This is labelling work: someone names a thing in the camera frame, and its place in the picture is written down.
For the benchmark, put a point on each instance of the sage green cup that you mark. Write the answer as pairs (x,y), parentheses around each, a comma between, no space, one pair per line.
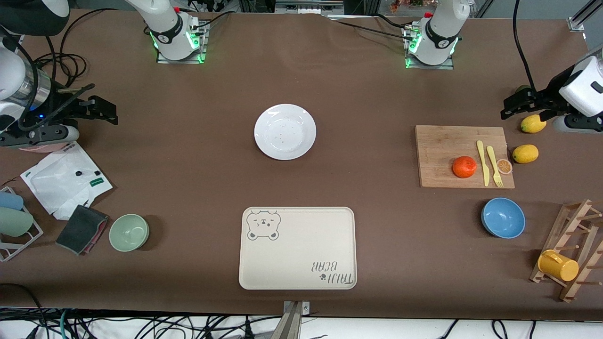
(14,222)

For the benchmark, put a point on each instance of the aluminium frame profile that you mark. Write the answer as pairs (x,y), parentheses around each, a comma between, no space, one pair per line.
(582,16)

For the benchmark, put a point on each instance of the blue bowl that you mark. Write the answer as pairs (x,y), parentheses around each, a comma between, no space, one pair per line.
(503,218)

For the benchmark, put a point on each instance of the pale green bowl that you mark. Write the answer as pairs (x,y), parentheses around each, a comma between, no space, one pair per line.
(129,232)

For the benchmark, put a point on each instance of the yellow mug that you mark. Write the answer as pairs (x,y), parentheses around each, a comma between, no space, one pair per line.
(558,266)

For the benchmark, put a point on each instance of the white plastic bag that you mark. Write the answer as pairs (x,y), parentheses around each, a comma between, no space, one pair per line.
(61,181)

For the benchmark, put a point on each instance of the white round plate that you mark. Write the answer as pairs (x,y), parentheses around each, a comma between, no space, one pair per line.
(285,132)

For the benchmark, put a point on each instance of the wooden cutting board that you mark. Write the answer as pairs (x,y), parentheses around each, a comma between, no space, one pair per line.
(438,155)

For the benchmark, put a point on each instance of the green lime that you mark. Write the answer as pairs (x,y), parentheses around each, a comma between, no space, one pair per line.
(522,89)

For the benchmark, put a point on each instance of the wooden mug rack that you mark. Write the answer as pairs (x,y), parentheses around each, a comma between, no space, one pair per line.
(589,263)

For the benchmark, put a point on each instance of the dark grey sponge cloth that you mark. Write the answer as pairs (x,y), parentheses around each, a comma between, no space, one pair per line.
(81,230)

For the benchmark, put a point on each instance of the yellow plastic knife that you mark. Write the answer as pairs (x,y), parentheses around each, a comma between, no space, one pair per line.
(483,164)

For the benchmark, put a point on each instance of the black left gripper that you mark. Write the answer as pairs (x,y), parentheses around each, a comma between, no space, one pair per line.
(549,97)

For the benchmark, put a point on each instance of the yellow plastic fork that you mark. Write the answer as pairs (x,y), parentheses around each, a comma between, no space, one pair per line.
(492,160)

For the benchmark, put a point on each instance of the yellow lemon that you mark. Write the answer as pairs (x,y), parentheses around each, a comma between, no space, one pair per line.
(532,125)
(525,154)

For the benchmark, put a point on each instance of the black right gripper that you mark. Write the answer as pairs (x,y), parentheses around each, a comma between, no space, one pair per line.
(57,104)

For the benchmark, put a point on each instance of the cream bear print tray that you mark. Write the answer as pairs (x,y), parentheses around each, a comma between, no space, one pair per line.
(301,254)

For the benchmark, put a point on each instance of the light blue cup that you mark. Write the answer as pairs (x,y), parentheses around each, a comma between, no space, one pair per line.
(10,201)

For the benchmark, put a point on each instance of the pink bowl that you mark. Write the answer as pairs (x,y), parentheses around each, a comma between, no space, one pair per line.
(42,148)

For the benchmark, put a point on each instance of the toy orange slice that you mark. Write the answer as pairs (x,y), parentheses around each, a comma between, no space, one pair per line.
(504,166)

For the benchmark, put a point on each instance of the orange fruit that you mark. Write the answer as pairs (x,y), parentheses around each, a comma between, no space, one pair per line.
(464,167)

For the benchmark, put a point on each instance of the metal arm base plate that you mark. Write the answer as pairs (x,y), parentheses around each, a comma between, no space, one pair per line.
(447,66)
(202,52)

